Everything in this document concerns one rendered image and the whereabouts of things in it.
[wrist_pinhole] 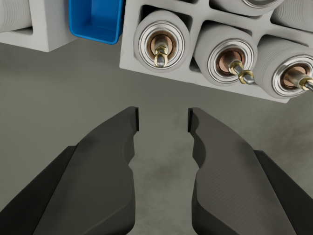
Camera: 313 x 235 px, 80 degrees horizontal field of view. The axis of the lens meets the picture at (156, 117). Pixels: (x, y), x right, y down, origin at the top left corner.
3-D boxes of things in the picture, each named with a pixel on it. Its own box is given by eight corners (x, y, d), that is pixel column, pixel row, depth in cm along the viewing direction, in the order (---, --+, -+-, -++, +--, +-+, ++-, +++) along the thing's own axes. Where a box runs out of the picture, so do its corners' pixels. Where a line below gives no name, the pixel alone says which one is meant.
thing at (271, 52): (257, 75, 51) (297, 107, 36) (226, 63, 50) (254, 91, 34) (281, 39, 46) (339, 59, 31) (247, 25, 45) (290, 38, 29)
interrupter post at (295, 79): (294, 84, 34) (306, 92, 31) (282, 79, 33) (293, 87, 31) (303, 72, 32) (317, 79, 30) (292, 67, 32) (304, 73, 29)
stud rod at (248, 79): (228, 67, 31) (246, 85, 24) (229, 61, 30) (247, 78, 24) (234, 67, 31) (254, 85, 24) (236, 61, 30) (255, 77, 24)
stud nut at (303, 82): (305, 90, 31) (308, 92, 30) (296, 86, 30) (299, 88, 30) (314, 79, 30) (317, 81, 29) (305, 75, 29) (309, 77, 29)
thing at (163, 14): (137, 15, 44) (123, 23, 29) (177, 2, 43) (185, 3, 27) (149, 55, 49) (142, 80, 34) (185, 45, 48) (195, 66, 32)
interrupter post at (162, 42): (152, 40, 31) (151, 44, 28) (166, 36, 30) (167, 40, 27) (156, 55, 32) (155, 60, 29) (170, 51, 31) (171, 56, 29)
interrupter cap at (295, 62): (295, 100, 35) (298, 102, 35) (261, 87, 34) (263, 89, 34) (328, 63, 32) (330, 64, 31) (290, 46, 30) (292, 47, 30)
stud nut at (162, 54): (170, 55, 24) (170, 57, 23) (165, 67, 25) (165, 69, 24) (156, 49, 24) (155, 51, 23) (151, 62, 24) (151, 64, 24)
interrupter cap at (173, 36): (132, 28, 30) (131, 28, 29) (179, 13, 28) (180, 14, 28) (146, 73, 33) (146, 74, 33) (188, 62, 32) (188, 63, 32)
